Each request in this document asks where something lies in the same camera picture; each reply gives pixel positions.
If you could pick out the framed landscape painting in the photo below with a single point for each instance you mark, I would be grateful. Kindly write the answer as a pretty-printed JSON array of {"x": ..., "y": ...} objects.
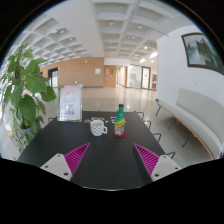
[{"x": 200, "y": 52}]

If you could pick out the green plastic water bottle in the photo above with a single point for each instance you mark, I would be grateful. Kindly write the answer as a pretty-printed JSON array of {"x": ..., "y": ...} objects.
[{"x": 119, "y": 127}]

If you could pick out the long white bench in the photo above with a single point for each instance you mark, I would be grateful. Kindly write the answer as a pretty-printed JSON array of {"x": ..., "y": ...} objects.
[{"x": 203, "y": 116}]

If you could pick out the green potted plant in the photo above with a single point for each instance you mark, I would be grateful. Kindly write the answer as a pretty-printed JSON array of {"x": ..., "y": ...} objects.
[{"x": 26, "y": 91}]

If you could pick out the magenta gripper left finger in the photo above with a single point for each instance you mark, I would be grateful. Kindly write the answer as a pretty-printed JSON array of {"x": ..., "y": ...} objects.
[{"x": 64, "y": 166}]

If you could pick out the colourful round sticker pair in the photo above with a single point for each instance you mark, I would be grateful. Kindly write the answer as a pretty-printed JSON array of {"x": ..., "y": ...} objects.
[{"x": 98, "y": 118}]

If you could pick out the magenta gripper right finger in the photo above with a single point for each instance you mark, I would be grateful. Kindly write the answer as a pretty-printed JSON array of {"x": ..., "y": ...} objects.
[{"x": 157, "y": 166}]

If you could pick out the red round coaster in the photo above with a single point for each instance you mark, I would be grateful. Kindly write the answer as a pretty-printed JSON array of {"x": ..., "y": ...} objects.
[{"x": 120, "y": 135}]

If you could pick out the acrylic sign stand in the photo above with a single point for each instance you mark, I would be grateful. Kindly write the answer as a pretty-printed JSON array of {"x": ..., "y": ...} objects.
[{"x": 70, "y": 103}]

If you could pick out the white patterned mug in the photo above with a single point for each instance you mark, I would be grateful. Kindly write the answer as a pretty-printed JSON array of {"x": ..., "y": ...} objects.
[{"x": 98, "y": 128}]

